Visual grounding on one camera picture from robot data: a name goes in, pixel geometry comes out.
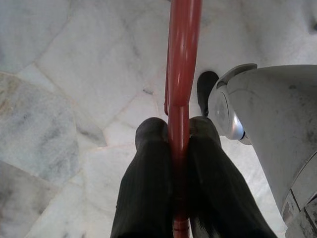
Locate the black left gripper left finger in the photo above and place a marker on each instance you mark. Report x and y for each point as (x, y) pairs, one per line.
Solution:
(148, 173)

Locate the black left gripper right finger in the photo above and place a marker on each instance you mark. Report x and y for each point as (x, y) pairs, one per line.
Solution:
(210, 178)

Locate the red plastic hanger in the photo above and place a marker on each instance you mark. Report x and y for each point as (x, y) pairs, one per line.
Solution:
(183, 49)

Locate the grey robot leg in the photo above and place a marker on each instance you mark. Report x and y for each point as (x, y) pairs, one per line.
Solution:
(272, 111)

